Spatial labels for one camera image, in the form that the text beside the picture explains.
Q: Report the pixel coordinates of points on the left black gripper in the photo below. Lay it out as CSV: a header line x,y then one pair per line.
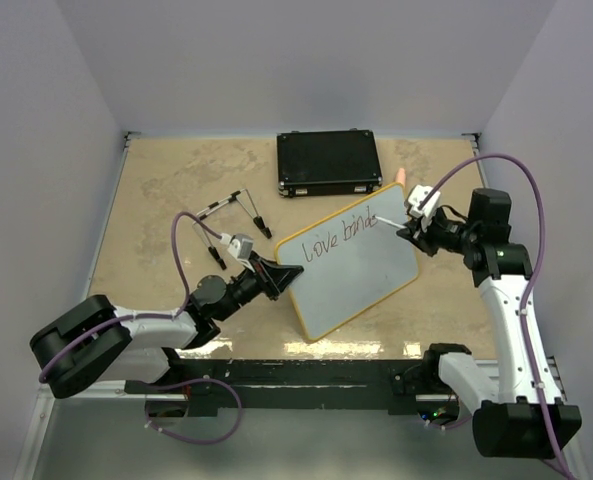
x,y
263,272

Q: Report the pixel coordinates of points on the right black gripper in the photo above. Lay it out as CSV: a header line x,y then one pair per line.
x,y
424,243

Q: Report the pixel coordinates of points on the red white marker pen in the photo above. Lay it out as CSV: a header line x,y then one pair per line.
x,y
390,222

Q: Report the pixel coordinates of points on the yellow framed whiteboard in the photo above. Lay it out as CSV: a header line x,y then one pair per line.
x,y
351,262

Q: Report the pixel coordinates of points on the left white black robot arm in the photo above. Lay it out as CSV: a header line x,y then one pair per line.
x,y
98,341

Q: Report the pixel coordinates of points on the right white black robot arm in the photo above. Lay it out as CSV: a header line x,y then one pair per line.
x,y
522,413

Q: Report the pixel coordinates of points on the pink microphone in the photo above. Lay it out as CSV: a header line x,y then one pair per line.
x,y
401,176

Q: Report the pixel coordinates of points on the black hard case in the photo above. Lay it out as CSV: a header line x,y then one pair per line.
x,y
323,163

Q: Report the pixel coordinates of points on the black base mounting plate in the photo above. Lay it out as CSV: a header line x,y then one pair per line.
x,y
399,387

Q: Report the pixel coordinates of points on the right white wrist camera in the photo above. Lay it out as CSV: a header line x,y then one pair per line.
x,y
422,204

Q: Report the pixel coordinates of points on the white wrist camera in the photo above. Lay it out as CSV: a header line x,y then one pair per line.
x,y
239,246
422,204

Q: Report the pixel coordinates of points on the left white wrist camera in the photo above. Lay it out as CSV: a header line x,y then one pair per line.
x,y
239,246

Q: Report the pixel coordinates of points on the wire whiteboard stand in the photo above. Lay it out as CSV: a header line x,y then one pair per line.
x,y
238,209

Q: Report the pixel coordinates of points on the aluminium frame rails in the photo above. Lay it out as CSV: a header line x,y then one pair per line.
x,y
334,270

